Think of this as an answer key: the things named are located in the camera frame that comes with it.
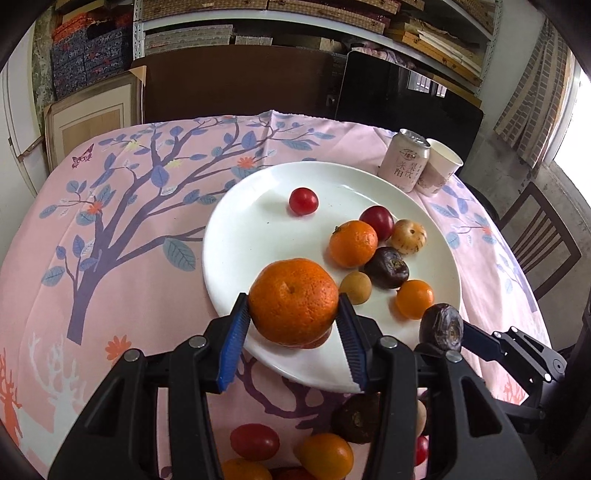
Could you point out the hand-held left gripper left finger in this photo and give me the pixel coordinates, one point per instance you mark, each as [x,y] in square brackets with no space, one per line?
[233,341]

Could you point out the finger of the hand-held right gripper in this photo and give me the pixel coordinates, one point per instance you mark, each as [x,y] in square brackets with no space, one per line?
[478,341]

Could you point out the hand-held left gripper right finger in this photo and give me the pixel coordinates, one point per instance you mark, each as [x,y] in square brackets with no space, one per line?
[351,341]

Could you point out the dark wrinkled passion fruit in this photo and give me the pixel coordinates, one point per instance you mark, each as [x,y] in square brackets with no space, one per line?
[355,419]
[441,327]
[387,267]

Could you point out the small tan loquat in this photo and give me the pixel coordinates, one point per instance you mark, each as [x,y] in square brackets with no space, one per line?
[355,288]

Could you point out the large orange mandarin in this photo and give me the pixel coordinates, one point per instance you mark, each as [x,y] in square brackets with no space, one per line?
[294,300]

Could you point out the yellow-orange tomato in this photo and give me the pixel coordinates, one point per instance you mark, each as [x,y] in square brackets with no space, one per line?
[324,457]
[414,300]
[244,470]

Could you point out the pale yellow pepino melon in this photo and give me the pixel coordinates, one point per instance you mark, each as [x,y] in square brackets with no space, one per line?
[420,417]

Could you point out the red cherry tomato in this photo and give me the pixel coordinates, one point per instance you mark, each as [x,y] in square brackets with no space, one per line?
[421,451]
[255,442]
[303,201]

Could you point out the striped pepino melon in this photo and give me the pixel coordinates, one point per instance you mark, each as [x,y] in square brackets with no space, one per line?
[408,237]

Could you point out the white plate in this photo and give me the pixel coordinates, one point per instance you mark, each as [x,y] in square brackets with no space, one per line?
[277,230]

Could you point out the dark red plum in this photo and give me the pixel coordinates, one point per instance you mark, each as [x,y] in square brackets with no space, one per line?
[376,223]

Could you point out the pink deer printed tablecloth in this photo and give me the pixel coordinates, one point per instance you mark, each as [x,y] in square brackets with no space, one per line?
[138,300]

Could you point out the dark wooden chair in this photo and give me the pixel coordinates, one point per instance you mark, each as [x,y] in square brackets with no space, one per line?
[556,213]

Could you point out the white paper cup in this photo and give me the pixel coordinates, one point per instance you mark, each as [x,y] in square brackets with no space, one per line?
[438,170]

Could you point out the pale drink can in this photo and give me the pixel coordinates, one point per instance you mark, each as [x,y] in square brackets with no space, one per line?
[404,161]

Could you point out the bright window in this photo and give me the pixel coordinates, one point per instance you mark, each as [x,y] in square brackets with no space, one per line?
[577,129]

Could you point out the black glossy panel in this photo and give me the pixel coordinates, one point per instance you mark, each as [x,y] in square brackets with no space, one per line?
[383,92]

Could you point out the brick-pattern curtain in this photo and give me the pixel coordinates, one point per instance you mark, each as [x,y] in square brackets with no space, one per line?
[535,92]

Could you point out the dark brown wooden board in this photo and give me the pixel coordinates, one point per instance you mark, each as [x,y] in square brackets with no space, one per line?
[231,83]

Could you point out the pink floral cloth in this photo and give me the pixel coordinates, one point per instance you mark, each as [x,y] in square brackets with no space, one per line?
[383,54]

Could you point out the white board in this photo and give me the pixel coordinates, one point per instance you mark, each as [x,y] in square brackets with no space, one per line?
[23,138]

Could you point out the stack of light wooden boards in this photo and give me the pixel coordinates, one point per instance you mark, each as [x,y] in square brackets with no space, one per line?
[438,46]

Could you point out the stack of blue patterned boxes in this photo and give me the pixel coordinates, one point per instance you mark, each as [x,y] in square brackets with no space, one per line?
[87,60]

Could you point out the white metal shelving unit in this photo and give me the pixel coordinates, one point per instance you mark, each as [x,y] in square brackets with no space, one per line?
[137,32]

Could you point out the stack of woven boxes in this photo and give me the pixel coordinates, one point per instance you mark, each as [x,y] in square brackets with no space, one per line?
[198,8]

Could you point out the grey stone slab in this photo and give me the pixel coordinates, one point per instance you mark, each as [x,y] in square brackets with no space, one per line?
[44,60]

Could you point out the stack of orange patterned boxes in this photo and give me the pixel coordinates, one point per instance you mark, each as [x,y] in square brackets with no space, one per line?
[69,30]

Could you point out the wooden picture frame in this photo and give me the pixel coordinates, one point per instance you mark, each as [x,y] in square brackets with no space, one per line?
[92,122]

